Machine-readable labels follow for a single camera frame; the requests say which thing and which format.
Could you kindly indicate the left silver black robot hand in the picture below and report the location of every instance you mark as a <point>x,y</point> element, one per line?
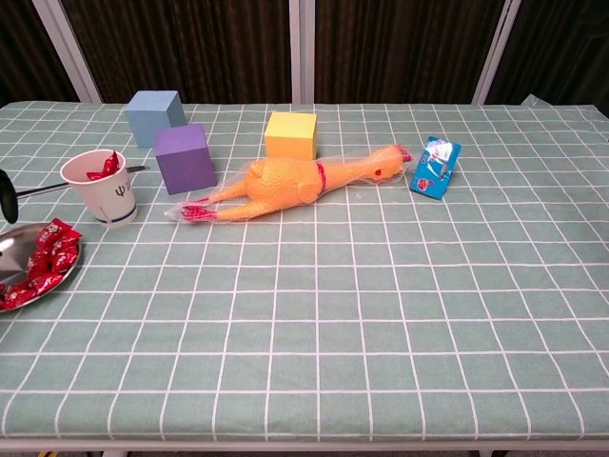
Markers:
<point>8,197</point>

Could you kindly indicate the light blue foam cube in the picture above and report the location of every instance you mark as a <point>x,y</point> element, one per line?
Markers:
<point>152,116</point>

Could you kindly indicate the metal butter knife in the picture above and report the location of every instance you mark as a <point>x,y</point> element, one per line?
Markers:
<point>43,189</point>

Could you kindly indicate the green checkered tablecloth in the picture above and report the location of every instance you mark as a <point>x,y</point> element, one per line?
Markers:
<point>333,309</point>

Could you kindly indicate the yellow foam cube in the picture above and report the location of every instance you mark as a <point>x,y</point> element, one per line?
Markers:
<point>290,138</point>

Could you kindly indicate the purple foam cube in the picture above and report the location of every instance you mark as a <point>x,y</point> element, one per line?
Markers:
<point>185,164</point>

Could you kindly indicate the blue snack packet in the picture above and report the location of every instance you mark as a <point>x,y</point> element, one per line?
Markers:
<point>435,169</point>

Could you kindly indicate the yellow rubber chicken toy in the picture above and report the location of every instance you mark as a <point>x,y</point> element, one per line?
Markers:
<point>280,188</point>

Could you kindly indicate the round metal plate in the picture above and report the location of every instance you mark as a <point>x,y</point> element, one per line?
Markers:
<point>14,247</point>

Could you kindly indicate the dark partition screen white frame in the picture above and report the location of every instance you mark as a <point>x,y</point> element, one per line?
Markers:
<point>190,47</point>

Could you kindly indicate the white paper cup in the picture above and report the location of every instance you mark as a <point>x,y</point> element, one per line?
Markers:
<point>107,197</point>

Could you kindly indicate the red candies heap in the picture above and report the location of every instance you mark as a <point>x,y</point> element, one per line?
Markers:
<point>47,259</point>

